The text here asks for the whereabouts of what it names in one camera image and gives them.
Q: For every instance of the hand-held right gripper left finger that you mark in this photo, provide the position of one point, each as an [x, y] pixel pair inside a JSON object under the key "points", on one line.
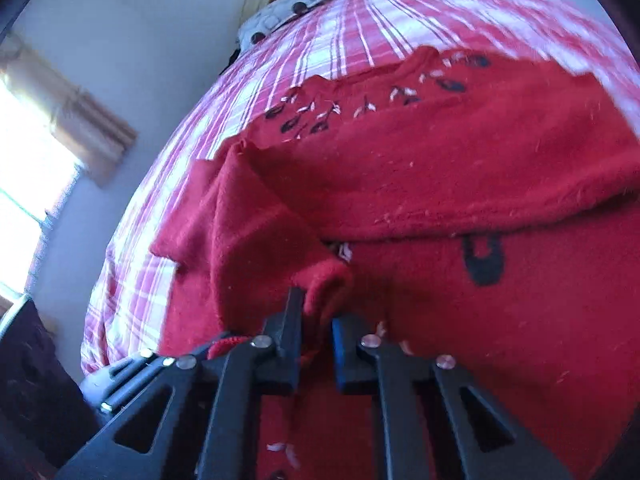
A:
{"points": [[286, 345]]}

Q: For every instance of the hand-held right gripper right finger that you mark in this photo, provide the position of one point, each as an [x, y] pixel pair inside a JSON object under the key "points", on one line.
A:
{"points": [[342, 355]]}

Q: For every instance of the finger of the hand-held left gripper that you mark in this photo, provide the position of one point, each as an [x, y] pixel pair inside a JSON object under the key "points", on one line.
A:
{"points": [[130, 362], [140, 382]]}

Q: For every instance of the red knit sweater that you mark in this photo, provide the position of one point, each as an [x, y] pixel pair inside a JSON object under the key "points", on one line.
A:
{"points": [[425, 185]]}

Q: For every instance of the bright window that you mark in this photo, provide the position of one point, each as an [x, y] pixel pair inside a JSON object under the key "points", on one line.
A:
{"points": [[25, 160]]}

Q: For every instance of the beige curtain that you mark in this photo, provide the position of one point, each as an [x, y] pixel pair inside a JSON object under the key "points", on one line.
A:
{"points": [[85, 115]]}

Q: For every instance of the red white plaid bedsheet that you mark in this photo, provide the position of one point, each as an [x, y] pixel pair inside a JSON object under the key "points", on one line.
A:
{"points": [[320, 50]]}

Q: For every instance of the grey patterned pillow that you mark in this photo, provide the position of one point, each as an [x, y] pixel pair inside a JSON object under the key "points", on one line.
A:
{"points": [[280, 15]]}

